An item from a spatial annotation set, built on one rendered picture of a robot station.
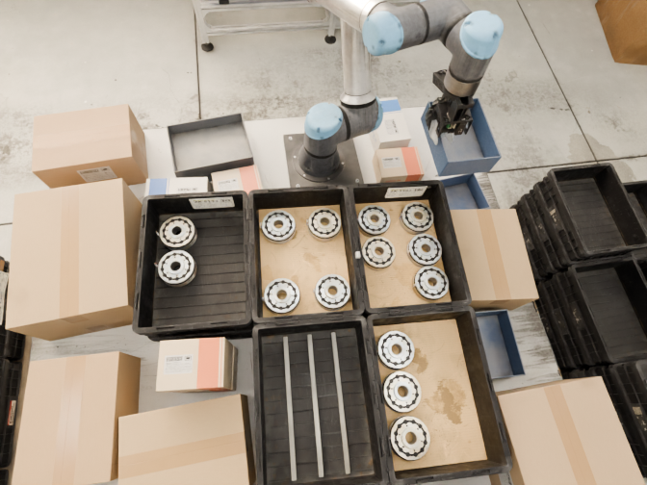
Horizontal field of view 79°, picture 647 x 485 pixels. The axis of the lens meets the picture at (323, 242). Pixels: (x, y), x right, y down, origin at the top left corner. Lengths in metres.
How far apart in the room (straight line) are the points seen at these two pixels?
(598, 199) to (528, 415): 1.22
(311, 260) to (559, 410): 0.77
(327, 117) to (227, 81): 1.56
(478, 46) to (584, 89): 2.57
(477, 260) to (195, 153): 1.02
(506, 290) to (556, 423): 0.37
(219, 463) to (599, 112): 3.02
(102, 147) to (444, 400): 1.29
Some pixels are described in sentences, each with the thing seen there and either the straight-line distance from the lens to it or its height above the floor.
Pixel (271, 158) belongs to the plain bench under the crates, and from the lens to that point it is 1.53.
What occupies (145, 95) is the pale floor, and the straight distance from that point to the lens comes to 2.82.
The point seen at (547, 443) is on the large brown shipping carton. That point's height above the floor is 0.90.
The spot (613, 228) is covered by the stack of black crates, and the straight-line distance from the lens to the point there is 2.13.
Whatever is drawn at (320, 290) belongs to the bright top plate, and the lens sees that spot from 1.15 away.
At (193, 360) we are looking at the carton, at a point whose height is 0.92.
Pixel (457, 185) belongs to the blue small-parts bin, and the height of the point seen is 0.70.
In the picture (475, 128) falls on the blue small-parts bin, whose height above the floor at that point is 1.08.
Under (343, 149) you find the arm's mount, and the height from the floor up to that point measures 0.74.
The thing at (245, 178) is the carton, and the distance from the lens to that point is 1.41.
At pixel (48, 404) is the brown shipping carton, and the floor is 0.86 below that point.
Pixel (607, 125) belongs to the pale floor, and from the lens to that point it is 3.27.
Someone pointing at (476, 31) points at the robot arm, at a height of 1.47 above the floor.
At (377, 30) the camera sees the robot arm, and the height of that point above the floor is 1.44.
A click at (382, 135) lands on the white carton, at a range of 1.52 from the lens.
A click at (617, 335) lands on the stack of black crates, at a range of 2.09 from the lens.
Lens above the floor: 1.96
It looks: 67 degrees down
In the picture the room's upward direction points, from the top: 10 degrees clockwise
